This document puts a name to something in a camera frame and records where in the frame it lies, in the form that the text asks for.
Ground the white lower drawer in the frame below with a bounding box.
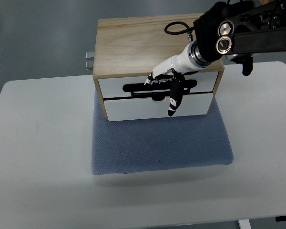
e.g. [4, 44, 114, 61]
[104, 93, 214, 121]

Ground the wooden drawer cabinet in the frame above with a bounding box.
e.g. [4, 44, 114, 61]
[92, 12, 225, 122]

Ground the grey metal table bracket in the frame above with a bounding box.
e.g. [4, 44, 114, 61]
[85, 51, 95, 70]

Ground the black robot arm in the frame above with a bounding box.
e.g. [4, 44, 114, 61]
[193, 0, 286, 76]

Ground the white table leg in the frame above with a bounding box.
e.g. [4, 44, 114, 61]
[237, 219, 252, 229]

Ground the blue mesh cushion mat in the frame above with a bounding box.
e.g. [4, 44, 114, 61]
[91, 97, 234, 175]

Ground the black table control panel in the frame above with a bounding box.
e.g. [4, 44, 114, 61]
[275, 216, 286, 222]

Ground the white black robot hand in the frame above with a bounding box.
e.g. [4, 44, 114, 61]
[144, 41, 211, 116]

